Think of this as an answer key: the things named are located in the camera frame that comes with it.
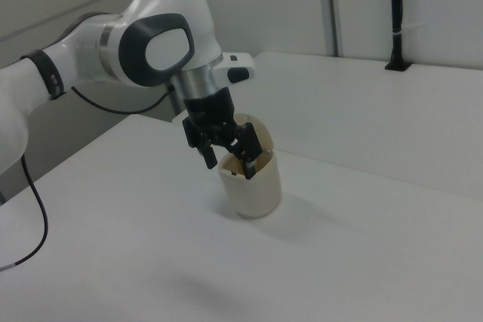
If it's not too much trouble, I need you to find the black hanging cable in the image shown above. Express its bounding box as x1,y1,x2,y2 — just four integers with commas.
0,84,177,272

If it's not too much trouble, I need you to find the black pole with base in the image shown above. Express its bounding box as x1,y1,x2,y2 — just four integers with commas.
384,0,413,72

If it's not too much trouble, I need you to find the small cream bin with lid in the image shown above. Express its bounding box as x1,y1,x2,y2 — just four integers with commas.
171,112,283,219

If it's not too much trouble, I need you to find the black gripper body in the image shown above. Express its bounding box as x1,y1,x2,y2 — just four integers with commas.
183,87,239,131

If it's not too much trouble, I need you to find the grey partition post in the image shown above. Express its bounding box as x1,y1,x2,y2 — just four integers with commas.
323,0,343,57

